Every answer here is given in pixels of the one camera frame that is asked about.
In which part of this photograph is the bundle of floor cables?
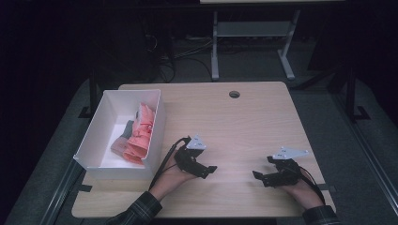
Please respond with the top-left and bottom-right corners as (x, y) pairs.
(144, 34), (214, 83)

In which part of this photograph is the grey metal stand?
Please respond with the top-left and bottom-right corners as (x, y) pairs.
(210, 8), (301, 83)

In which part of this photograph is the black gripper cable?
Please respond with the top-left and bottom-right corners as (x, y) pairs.
(298, 168), (327, 204)
(149, 136), (191, 188)

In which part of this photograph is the white box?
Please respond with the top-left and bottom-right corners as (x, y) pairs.
(72, 88), (167, 181)

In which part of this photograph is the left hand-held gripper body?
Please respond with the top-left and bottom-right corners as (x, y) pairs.
(174, 134), (207, 176)

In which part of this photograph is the person's right hand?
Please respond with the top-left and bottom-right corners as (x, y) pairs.
(283, 177), (325, 210)

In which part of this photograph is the pink glove with print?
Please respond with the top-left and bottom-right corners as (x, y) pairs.
(130, 102), (157, 146)

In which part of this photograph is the black stand post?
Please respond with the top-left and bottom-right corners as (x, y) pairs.
(344, 67), (372, 122)
(78, 67), (100, 120)

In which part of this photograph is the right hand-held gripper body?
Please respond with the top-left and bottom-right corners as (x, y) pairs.
(267, 146), (309, 188)

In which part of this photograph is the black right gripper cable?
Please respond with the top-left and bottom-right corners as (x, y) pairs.
(298, 168), (327, 204)

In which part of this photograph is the grey fingerless glove pink cuff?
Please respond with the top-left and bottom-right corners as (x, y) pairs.
(111, 120), (136, 157)

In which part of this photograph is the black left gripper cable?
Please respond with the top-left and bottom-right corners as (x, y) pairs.
(149, 136), (191, 188)

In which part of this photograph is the person's left hand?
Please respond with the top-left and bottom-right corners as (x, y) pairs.
(149, 153), (196, 202)

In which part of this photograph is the metal floor rail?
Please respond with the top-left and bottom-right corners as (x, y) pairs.
(331, 93), (398, 217)
(40, 158), (85, 225)

